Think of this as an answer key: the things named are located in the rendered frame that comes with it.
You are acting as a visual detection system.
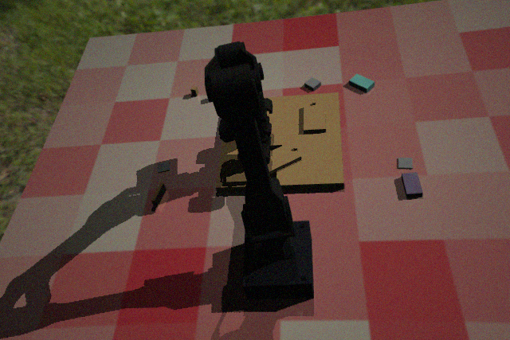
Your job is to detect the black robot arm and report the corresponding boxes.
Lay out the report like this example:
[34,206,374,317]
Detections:
[205,41,296,260]

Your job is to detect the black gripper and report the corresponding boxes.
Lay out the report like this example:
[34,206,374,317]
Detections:
[256,98,273,165]

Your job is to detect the tan square puzzle board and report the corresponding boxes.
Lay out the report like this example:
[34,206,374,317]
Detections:
[215,92,345,193]

